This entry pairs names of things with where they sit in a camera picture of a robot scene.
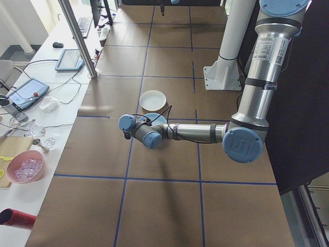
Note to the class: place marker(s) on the clear glass jar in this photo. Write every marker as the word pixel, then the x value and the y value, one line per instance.
pixel 14 112

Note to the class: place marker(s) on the white round plate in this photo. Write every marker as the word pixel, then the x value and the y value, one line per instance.
pixel 153 100

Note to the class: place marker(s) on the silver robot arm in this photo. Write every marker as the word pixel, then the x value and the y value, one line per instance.
pixel 175 1
pixel 267 64

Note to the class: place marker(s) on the black computer keyboard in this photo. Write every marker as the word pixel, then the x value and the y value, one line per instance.
pixel 84 27

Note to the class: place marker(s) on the white post with base plate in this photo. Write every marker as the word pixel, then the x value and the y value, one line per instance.
pixel 231 31

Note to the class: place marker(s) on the small clear glass cup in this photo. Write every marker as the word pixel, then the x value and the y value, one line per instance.
pixel 50 143

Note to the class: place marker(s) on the aluminium frame bar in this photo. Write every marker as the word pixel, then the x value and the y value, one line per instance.
pixel 79 38

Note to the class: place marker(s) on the red cylinder tube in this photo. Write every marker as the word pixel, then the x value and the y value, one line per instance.
pixel 18 218

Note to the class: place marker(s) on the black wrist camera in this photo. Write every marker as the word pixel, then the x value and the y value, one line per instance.
pixel 126 134

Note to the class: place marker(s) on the metal jigger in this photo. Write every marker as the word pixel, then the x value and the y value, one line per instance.
pixel 41 145

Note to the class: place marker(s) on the crumpled white tissue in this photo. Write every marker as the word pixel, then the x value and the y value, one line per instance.
pixel 48 104

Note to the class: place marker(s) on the white chair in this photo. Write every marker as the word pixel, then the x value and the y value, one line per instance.
pixel 6 69

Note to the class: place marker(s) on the black computer monitor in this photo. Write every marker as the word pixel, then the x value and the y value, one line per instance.
pixel 96 11

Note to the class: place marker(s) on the black frame cover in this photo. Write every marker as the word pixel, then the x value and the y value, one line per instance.
pixel 308 103

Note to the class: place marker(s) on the wooden cutting board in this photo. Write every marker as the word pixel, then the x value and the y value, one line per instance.
pixel 14 146

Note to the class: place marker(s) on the blue-grey teach pendant tablet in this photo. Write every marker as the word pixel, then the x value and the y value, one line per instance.
pixel 27 94
pixel 69 59

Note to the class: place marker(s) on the yellow plastic utensil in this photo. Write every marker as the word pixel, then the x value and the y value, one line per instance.
pixel 5 158

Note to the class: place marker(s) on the pink bowl with clear pieces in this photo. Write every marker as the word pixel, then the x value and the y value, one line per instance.
pixel 25 167

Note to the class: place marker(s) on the clear glass dish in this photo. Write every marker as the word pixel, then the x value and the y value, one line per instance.
pixel 36 130

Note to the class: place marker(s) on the black computer mouse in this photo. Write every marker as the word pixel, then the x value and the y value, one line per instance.
pixel 58 44

